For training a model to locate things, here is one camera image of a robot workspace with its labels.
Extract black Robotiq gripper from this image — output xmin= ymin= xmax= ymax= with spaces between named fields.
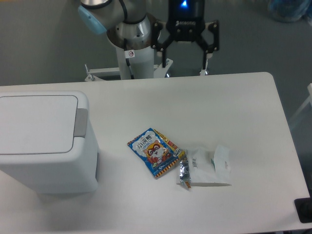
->
xmin=151 ymin=0 xmax=219 ymax=70

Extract white push-button trash can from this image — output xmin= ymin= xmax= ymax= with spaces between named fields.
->
xmin=0 ymin=91 xmax=99 ymax=194

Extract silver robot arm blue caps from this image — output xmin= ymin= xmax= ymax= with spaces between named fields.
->
xmin=78 ymin=0 xmax=219 ymax=69

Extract blue plastic bag on floor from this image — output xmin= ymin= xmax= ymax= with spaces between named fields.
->
xmin=267 ymin=0 xmax=312 ymax=23

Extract blue cartoon snack packet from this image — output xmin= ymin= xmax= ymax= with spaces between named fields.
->
xmin=127 ymin=128 xmax=186 ymax=179

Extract white plastic tissue pack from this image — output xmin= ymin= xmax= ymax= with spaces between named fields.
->
xmin=187 ymin=145 xmax=232 ymax=187

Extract silver foil snack wrapper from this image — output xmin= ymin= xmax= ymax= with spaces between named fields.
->
xmin=176 ymin=150 xmax=191 ymax=190

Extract black clamp at table corner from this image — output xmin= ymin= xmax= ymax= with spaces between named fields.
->
xmin=294 ymin=197 xmax=312 ymax=223

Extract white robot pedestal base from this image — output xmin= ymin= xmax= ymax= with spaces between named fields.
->
xmin=84 ymin=12 xmax=210 ymax=82

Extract white frame at right edge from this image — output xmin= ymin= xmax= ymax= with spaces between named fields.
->
xmin=289 ymin=83 xmax=312 ymax=131

